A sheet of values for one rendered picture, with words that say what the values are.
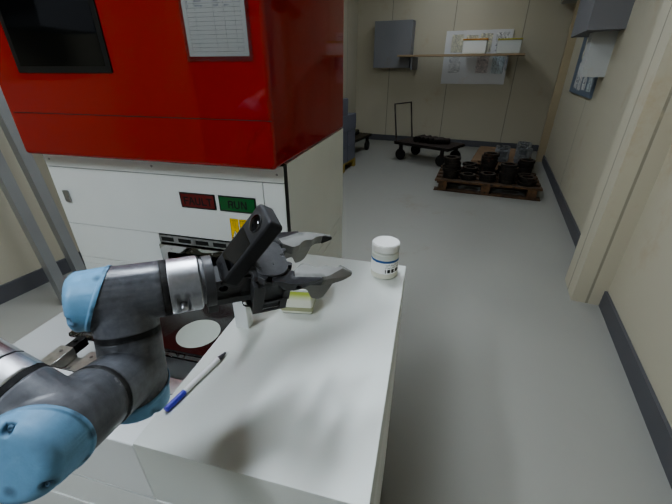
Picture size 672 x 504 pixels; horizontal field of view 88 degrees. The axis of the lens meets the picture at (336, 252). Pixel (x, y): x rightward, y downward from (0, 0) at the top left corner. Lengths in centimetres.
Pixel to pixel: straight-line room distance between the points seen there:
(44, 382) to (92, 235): 109
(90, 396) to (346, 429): 34
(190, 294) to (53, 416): 18
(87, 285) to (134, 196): 80
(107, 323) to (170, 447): 22
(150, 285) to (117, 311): 5
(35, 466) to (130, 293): 19
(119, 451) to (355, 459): 36
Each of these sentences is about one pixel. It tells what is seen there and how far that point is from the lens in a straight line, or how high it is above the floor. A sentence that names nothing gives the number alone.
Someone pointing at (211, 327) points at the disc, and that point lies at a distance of 91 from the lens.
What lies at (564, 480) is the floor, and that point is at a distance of 189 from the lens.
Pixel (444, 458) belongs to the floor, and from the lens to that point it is 177.
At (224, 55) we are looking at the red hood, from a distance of 94.
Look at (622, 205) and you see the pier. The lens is 275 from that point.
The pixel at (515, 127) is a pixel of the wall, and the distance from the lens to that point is 812.
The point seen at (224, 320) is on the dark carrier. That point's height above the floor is 90.
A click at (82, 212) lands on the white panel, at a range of 147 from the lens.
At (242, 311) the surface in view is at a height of 101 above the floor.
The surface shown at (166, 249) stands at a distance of 128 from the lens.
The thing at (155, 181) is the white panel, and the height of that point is 115.
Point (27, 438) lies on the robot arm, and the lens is 39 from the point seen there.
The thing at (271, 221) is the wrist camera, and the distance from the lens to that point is 45.
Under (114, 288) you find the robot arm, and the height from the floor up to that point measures 122.
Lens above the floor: 145
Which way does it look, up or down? 28 degrees down
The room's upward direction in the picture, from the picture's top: straight up
